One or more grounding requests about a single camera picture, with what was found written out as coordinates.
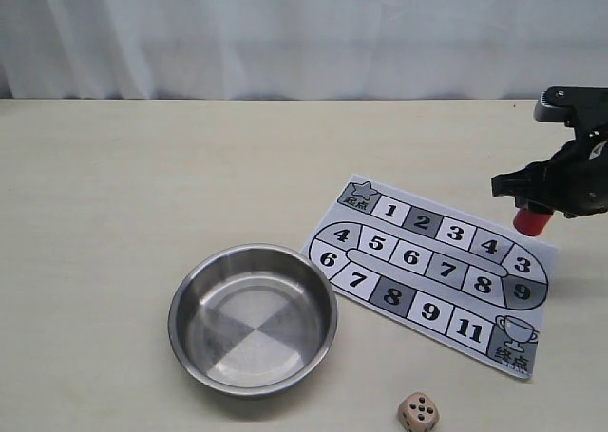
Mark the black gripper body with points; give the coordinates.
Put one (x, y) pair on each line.
(574, 180)

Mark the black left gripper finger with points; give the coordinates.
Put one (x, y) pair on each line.
(524, 183)

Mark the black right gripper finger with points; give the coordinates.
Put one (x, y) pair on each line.
(531, 206)

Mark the red cylinder game piece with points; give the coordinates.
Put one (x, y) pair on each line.
(530, 223)

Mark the wooden die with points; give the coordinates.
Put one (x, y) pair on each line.
(418, 413)

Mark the numbered paper game board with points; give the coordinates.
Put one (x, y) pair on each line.
(462, 281)

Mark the stainless steel bowl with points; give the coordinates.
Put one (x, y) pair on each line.
(253, 320)

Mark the white curtain backdrop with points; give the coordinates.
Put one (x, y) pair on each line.
(300, 49)

